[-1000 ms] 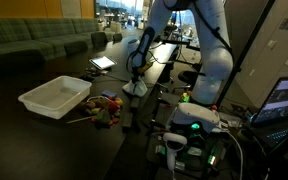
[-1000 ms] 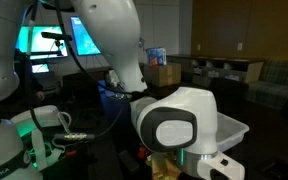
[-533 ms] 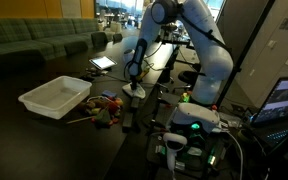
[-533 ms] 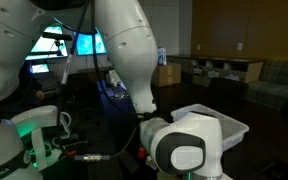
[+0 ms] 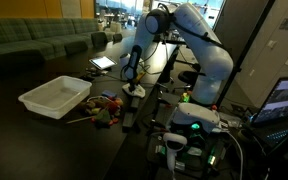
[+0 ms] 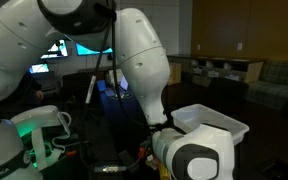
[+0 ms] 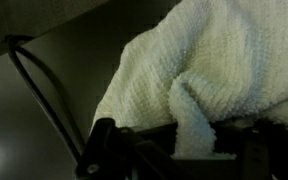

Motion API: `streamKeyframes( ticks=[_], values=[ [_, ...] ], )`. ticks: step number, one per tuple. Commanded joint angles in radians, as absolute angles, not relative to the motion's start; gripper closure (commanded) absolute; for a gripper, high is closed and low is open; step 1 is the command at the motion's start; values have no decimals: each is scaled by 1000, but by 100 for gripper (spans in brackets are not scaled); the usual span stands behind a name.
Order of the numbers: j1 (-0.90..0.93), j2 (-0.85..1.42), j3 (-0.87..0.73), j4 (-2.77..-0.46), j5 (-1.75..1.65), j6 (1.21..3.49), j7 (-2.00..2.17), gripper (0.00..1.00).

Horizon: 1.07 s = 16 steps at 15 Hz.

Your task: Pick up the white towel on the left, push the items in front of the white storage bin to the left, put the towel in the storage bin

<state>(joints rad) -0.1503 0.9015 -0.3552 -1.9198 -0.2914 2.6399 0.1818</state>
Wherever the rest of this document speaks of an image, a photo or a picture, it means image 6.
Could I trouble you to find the green plaid couch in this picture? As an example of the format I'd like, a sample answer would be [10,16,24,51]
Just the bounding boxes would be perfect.
[246,59,288,112]

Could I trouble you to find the white plastic storage bin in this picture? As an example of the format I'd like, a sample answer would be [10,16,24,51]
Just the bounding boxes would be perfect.
[170,103,251,146]

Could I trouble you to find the small bright computer monitor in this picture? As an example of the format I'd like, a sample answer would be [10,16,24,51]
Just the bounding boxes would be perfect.
[28,63,51,75]

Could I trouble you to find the person in dark clothing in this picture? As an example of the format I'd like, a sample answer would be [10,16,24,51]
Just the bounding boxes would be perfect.
[0,71,46,112]

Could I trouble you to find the person's hand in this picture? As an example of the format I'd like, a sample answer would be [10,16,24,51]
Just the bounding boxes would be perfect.
[35,89,45,102]

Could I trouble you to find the white cable label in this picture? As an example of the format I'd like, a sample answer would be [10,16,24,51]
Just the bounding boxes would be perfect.
[84,75,98,105]

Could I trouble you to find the wooden shelf counter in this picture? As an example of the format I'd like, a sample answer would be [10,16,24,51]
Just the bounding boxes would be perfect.
[166,54,265,89]

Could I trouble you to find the silver metal connector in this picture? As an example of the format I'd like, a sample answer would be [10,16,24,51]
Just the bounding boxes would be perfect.
[93,164,129,174]

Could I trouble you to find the open laptop blue keyboard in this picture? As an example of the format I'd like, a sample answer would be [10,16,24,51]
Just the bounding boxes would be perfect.
[96,74,134,100]

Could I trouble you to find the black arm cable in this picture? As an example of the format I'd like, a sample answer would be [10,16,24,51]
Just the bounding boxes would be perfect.
[83,3,152,134]

